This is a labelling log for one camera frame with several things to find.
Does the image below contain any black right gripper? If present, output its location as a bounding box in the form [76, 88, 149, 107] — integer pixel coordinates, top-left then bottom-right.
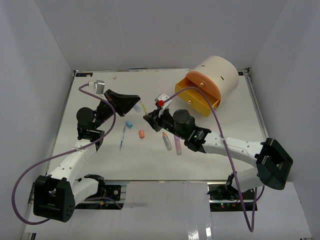
[143, 106, 187, 141]

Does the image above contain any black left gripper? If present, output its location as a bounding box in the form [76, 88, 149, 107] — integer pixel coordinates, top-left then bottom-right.
[94, 89, 141, 130]

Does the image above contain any thin yellow highlighter pen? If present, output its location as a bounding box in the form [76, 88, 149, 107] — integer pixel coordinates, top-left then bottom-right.
[140, 101, 148, 115]

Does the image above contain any round three-drawer storage box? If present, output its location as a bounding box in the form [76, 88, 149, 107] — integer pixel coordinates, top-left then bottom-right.
[175, 55, 239, 117]

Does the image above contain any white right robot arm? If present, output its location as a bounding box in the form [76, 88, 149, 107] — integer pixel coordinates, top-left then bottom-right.
[143, 109, 293, 200]

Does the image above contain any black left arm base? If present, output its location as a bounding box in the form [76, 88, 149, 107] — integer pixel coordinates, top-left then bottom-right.
[71, 174, 127, 210]

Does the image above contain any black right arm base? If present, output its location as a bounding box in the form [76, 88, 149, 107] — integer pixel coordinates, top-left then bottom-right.
[207, 177, 256, 212]

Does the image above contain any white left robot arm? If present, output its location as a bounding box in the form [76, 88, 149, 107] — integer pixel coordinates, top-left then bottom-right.
[33, 89, 141, 223]

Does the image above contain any light blue highlighter body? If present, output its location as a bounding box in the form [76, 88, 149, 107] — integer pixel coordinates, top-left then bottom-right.
[133, 104, 141, 113]

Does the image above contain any orange highlighter cap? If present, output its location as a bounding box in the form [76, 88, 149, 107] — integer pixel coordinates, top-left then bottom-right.
[138, 129, 145, 138]

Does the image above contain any light blue highlighter cap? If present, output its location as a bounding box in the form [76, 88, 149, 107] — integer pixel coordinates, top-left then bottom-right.
[125, 121, 133, 129]

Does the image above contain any orange tipped highlighter body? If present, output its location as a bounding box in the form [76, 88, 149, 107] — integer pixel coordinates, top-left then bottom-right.
[162, 132, 172, 151]

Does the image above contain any pink purple highlighter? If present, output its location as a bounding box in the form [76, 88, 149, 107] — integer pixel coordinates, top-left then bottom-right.
[174, 135, 182, 156]

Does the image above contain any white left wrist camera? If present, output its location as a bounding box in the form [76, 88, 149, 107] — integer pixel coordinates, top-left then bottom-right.
[88, 80, 105, 95]

